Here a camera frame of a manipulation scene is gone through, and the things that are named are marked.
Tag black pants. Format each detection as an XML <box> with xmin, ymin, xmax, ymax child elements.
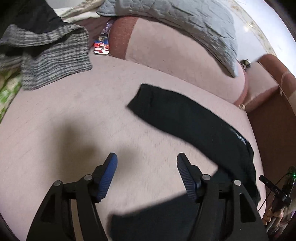
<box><xmin>109</xmin><ymin>84</ymin><xmax>260</xmax><ymax>240</ymax></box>

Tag brown sofa armrest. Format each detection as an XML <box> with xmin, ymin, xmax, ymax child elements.
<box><xmin>244</xmin><ymin>54</ymin><xmax>295</xmax><ymax>182</ymax></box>

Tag green white patterned cloth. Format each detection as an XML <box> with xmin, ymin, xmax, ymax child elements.
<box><xmin>0</xmin><ymin>68</ymin><xmax>22</xmax><ymax>121</ymax></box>

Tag grey striped knit garment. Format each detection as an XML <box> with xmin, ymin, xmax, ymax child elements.
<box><xmin>1</xmin><ymin>24</ymin><xmax>92</xmax><ymax>90</ymax></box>

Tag red blue snack packet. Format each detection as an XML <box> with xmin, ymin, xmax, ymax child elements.
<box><xmin>93</xmin><ymin>36</ymin><xmax>110</xmax><ymax>55</ymax></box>

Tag grey quilted blanket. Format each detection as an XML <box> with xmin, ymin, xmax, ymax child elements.
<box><xmin>97</xmin><ymin>0</ymin><xmax>238</xmax><ymax>77</ymax></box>

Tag pink sofa back cushion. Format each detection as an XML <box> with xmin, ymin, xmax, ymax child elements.
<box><xmin>109</xmin><ymin>16</ymin><xmax>248</xmax><ymax>106</ymax></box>

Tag black garment on pile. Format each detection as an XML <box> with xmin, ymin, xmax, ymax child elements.
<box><xmin>1</xmin><ymin>0</ymin><xmax>66</xmax><ymax>36</ymax></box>

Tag cream folded cloth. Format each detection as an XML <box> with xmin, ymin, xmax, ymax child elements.
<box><xmin>54</xmin><ymin>0</ymin><xmax>105</xmax><ymax>23</ymax></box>

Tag right gripper device with cable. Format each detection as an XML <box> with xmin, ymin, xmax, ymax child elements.
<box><xmin>259</xmin><ymin>166</ymin><xmax>295</xmax><ymax>240</ymax></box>

